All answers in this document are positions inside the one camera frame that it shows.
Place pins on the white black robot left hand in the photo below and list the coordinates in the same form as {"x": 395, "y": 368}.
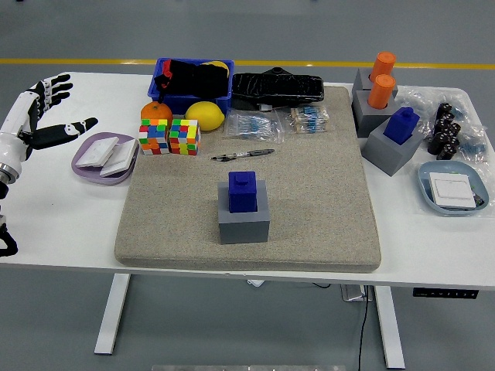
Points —
{"x": 11, "y": 143}

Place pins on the blue square seal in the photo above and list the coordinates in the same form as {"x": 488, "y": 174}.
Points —
{"x": 400, "y": 125}
{"x": 243, "y": 193}

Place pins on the grey square seal holder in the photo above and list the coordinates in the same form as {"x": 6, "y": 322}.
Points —
{"x": 386, "y": 154}
{"x": 243, "y": 230}

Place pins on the grey round seal holder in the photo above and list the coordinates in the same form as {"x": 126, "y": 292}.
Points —
{"x": 367, "y": 120}
{"x": 361, "y": 81}

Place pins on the orange round seal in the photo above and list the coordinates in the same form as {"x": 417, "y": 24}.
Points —
{"x": 383, "y": 63}
{"x": 381, "y": 92}

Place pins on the purple tray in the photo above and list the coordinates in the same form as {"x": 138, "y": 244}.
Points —
{"x": 83, "y": 148}

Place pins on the colourful puzzle cube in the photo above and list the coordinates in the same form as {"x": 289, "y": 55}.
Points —
{"x": 152, "y": 137}
{"x": 185, "y": 137}

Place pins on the orange fruit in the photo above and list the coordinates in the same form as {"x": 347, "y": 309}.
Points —
{"x": 156, "y": 112}

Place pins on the blue plastic bin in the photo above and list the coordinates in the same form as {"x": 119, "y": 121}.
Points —
{"x": 181, "y": 102}

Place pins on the black cloth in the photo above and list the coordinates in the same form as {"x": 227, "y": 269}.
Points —
{"x": 193, "y": 79}

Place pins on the yellow lemon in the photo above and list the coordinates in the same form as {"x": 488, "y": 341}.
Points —
{"x": 205, "y": 115}

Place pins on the white table leg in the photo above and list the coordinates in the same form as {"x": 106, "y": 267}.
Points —
{"x": 112, "y": 317}
{"x": 388, "y": 328}

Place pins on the yellow item in bin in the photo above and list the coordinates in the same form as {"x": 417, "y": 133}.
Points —
{"x": 216, "y": 63}

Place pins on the clear bag of blue resistors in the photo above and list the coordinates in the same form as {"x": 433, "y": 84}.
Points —
{"x": 309, "y": 120}
{"x": 251, "y": 125}

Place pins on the black pen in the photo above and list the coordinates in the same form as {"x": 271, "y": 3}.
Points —
{"x": 255, "y": 152}

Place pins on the black wrapped keyboard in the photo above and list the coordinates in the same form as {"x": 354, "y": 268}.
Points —
{"x": 278, "y": 89}

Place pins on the grey-brown mat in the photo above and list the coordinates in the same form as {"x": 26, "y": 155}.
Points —
{"x": 309, "y": 212}

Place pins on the grey box under table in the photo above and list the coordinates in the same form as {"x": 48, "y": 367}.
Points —
{"x": 354, "y": 293}

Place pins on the clear plastic parts bag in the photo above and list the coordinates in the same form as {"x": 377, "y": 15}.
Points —
{"x": 473, "y": 148}
{"x": 417, "y": 100}

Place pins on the light blue tray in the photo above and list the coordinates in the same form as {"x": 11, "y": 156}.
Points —
{"x": 425, "y": 185}

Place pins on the black capacitor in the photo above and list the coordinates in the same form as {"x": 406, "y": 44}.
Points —
{"x": 451, "y": 141}
{"x": 441, "y": 126}
{"x": 446, "y": 152}
{"x": 454, "y": 129}
{"x": 436, "y": 142}
{"x": 444, "y": 109}
{"x": 448, "y": 118}

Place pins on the black table control panel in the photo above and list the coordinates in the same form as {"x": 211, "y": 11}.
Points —
{"x": 444, "y": 293}

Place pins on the white switch panel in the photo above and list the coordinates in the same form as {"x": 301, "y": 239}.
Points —
{"x": 96, "y": 150}
{"x": 450, "y": 189}
{"x": 121, "y": 158}

